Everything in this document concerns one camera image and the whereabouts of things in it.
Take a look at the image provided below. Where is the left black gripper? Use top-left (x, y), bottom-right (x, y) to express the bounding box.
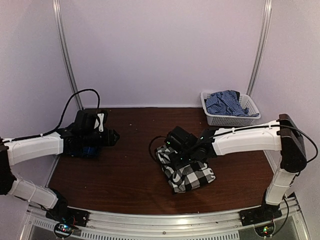
top-left (81, 128), bottom-right (120, 147)

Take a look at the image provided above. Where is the blue plaid shirt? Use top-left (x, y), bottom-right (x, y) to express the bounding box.
top-left (62, 146), bottom-right (101, 159)

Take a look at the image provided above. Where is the black white checked shirt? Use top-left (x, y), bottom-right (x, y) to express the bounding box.
top-left (154, 145), bottom-right (216, 195)

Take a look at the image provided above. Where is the white plastic laundry basket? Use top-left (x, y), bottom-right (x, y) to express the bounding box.
top-left (200, 91), bottom-right (261, 127)

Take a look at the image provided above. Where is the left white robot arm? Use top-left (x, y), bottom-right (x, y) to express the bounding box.
top-left (0, 110), bottom-right (120, 222)

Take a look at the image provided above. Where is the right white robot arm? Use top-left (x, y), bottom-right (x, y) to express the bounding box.
top-left (164, 114), bottom-right (307, 221)

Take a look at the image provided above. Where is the light blue checked shirt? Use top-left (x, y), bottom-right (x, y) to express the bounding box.
top-left (205, 90), bottom-right (260, 117)

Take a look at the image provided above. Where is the left circuit board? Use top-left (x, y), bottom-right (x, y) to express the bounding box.
top-left (53, 223), bottom-right (74, 238)

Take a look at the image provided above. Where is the circuit board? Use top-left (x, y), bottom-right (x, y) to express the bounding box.
top-left (254, 224), bottom-right (275, 238)
top-left (53, 223), bottom-right (74, 238)

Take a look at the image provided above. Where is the right circuit board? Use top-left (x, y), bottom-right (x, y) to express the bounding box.
top-left (254, 224), bottom-right (275, 238)

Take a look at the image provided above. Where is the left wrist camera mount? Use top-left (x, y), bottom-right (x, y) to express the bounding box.
top-left (94, 111), bottom-right (108, 133)

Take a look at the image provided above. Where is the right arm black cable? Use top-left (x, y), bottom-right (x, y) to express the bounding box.
top-left (148, 127), bottom-right (320, 173)

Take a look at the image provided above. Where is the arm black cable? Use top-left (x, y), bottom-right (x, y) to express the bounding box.
top-left (148, 127), bottom-right (320, 173)
top-left (39, 88), bottom-right (101, 137)

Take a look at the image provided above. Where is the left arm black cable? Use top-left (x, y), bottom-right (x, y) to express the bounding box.
top-left (39, 88), bottom-right (101, 137)

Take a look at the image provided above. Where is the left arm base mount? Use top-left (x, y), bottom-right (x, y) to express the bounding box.
top-left (45, 207), bottom-right (89, 227)

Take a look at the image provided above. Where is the aluminium front rail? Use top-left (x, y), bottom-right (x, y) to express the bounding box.
top-left (17, 197), bottom-right (311, 240)

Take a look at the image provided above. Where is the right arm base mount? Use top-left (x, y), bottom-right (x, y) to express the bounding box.
top-left (239, 207), bottom-right (282, 226)

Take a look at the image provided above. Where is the left aluminium frame post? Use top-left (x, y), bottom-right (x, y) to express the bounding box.
top-left (52, 0), bottom-right (78, 94)

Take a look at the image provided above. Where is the aluminium frame post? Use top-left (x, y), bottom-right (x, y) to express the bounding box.
top-left (246, 0), bottom-right (273, 96)
top-left (52, 0), bottom-right (78, 94)

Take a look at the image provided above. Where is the right aluminium frame post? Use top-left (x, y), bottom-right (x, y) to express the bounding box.
top-left (246, 0), bottom-right (273, 96)

